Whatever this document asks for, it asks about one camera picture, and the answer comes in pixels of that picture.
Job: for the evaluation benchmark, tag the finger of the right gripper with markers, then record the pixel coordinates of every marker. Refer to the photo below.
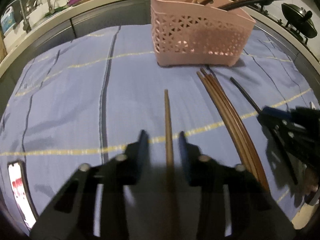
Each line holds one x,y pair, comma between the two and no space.
282,152
279,119

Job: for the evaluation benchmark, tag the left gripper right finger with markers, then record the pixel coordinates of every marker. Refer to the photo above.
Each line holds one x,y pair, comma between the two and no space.
202,171

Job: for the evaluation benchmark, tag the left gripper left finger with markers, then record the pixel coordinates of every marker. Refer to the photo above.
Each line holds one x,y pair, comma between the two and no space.
124,169

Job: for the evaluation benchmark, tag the light wooden chopstick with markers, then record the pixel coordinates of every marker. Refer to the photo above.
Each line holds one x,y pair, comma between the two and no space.
169,144

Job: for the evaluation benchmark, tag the black chopstick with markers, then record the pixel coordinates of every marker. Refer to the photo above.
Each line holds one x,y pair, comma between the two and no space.
246,95

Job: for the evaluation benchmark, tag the dark brown chopstick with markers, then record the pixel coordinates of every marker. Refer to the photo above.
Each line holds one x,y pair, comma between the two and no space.
230,112

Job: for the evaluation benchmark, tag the chrome kitchen faucet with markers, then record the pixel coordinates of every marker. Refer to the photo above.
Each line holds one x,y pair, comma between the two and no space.
26,24

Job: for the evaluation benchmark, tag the blue striped cloth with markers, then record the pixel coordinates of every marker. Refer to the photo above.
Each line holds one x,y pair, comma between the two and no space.
85,100

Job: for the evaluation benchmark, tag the black pot with lid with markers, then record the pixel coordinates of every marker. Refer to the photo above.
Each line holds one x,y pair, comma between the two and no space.
300,19

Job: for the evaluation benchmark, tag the smartphone with lit screen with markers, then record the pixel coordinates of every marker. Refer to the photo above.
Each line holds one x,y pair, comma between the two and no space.
20,188

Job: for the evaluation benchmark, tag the pink perforated plastic basket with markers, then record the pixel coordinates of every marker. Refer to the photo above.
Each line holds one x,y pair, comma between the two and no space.
186,33

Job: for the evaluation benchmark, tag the blue detergent jug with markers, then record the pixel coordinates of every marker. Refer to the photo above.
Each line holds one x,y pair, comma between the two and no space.
8,20

